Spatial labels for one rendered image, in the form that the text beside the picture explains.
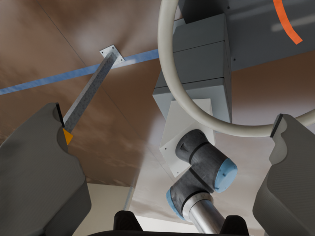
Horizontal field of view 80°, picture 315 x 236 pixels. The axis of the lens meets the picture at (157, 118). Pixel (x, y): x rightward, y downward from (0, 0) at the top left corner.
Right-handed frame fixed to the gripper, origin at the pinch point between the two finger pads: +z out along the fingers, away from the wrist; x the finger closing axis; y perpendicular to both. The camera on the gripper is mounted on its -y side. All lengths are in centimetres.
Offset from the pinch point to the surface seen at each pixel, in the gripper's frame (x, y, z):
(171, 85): 2.5, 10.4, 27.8
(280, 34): 93, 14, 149
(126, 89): -38, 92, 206
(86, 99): -58, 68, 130
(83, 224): -184, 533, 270
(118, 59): -42, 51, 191
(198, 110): 9.3, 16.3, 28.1
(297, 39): 106, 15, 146
